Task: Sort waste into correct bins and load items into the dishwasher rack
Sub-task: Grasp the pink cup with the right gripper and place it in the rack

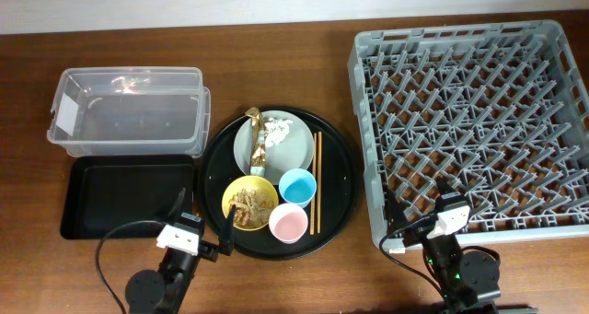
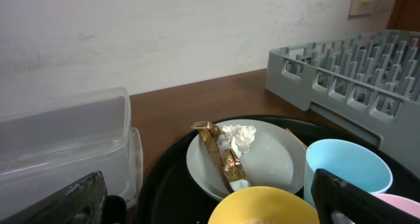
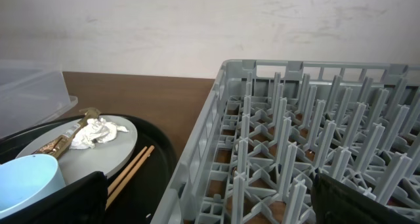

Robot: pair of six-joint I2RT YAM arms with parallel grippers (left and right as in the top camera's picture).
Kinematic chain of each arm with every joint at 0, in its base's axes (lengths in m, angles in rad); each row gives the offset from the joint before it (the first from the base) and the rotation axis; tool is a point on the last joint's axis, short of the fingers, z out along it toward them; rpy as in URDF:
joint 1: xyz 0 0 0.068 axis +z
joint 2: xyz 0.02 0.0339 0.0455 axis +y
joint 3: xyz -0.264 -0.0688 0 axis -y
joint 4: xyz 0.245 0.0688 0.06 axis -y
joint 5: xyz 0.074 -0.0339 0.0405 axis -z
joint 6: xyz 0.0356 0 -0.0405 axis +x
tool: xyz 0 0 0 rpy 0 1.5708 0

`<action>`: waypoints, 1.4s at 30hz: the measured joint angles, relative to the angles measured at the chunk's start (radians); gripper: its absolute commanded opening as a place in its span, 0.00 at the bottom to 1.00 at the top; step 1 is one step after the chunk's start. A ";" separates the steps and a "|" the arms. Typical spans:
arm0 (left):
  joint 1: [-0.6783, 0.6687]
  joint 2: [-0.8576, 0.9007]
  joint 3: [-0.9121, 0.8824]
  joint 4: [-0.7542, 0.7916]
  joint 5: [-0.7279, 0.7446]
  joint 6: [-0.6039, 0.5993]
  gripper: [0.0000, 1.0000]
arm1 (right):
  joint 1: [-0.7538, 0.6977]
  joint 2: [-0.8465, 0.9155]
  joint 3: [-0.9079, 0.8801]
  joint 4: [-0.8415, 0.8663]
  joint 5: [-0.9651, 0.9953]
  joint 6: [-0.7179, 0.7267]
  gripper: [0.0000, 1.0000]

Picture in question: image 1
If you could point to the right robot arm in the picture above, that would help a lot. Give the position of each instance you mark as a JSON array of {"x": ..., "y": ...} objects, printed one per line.
[{"x": 466, "y": 278}]

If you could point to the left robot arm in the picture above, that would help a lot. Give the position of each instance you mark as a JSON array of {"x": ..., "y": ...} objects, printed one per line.
[{"x": 163, "y": 290}]

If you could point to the grey dishwasher rack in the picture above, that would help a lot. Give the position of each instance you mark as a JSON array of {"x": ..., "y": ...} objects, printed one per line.
[{"x": 498, "y": 110}]

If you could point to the gold snack wrapper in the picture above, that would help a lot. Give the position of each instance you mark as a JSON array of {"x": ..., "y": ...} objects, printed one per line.
[{"x": 258, "y": 138}]

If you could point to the grey plate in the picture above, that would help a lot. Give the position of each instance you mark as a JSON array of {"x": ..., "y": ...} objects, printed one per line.
[{"x": 294, "y": 152}]

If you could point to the pink cup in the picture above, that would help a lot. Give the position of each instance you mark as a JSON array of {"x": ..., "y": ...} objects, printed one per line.
[{"x": 288, "y": 223}]

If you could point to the yellow bowl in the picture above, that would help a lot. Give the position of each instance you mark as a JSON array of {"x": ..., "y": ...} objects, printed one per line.
[{"x": 248, "y": 182}]

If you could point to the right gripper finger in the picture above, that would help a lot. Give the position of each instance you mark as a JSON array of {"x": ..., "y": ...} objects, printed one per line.
[
  {"x": 443, "y": 186},
  {"x": 396, "y": 219}
]

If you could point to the black rectangular tray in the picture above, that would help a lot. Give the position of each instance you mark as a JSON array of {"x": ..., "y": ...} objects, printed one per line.
[{"x": 107, "y": 192}]

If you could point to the clear plastic storage bin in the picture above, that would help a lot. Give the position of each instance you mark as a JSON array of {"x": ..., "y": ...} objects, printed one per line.
[{"x": 131, "y": 110}]

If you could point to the wooden chopstick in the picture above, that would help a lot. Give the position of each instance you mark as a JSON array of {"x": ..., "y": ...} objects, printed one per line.
[
  {"x": 312, "y": 220},
  {"x": 319, "y": 180}
]

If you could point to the white tissue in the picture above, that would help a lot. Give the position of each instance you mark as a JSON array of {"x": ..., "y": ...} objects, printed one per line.
[{"x": 276, "y": 131}]

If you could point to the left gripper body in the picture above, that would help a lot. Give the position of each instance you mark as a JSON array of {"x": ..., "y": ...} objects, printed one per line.
[{"x": 208, "y": 250}]

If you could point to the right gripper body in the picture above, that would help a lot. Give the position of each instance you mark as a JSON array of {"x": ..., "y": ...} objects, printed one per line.
[{"x": 418, "y": 235}]

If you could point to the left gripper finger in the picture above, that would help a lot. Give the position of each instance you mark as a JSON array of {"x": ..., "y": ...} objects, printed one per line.
[
  {"x": 226, "y": 237},
  {"x": 176, "y": 209}
]

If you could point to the food scraps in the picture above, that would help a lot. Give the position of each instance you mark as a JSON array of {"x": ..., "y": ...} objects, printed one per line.
[{"x": 253, "y": 208}]

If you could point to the light blue cup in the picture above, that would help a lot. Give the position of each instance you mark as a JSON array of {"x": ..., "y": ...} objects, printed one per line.
[{"x": 295, "y": 186}]

